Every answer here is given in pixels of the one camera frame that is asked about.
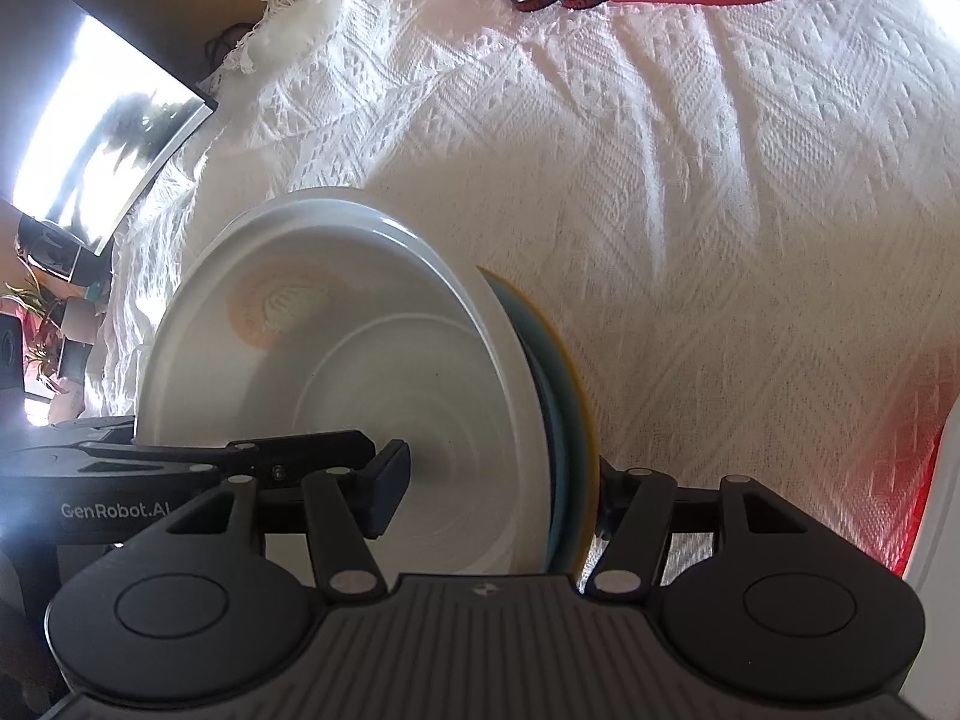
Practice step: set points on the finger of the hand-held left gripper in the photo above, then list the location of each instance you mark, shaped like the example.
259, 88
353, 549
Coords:
315, 450

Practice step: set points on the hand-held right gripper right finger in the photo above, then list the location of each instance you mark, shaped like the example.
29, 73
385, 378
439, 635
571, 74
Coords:
626, 499

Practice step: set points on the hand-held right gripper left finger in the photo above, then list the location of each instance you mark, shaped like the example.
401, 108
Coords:
390, 484

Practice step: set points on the teal yellow-rimmed plate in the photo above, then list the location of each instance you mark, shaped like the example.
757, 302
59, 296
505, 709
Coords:
585, 450

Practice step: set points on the blue plate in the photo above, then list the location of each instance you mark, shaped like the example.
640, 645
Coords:
551, 405

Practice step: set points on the potted plant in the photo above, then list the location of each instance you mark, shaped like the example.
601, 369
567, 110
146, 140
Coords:
37, 337

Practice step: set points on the red cloth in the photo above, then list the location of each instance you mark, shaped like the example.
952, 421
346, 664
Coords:
919, 495

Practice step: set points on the white knitted cloth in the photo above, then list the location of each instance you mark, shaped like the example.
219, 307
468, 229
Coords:
712, 202

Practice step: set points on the black monitor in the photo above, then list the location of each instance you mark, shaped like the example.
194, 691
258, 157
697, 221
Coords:
97, 142

